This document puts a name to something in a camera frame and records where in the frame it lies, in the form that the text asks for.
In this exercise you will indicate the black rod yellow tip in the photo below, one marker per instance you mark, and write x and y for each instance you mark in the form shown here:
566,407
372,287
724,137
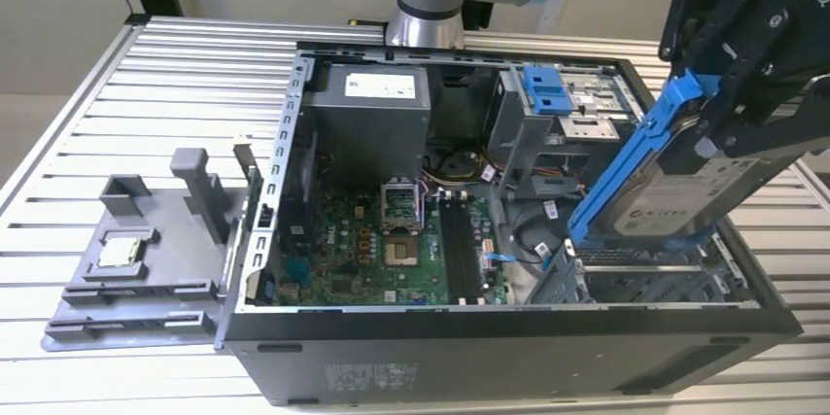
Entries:
354,22

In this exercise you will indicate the metal disk bay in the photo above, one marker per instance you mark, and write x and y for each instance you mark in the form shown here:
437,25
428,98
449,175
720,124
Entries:
642,268

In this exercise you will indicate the grey power supply unit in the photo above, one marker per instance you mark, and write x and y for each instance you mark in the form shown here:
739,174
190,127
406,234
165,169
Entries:
370,133

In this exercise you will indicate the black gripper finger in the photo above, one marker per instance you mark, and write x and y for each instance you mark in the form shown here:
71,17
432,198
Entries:
759,84
688,7

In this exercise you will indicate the silver CPU chip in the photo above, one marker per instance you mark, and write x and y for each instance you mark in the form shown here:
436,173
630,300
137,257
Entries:
119,251

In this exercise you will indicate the CPU socket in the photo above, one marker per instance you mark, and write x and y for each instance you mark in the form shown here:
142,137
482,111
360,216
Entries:
404,252

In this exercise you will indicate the grey parts rack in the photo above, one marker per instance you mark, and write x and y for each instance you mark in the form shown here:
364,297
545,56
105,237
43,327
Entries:
175,259

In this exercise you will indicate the blue plastic drive latch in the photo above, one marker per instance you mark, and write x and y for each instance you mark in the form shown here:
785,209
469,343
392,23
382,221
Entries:
545,89

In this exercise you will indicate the grey metal drive cage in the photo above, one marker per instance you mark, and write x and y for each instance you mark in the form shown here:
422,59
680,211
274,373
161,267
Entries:
520,143

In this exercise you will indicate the black RAM slot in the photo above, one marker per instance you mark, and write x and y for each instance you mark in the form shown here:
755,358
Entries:
458,250
474,250
468,250
450,250

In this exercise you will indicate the green motherboard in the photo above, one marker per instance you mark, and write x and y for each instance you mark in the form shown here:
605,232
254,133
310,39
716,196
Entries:
389,284

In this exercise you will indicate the hard disk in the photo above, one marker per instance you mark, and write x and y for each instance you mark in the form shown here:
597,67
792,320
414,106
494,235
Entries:
674,201

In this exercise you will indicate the black PC case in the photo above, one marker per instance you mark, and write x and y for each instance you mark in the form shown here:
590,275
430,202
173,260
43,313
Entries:
520,366

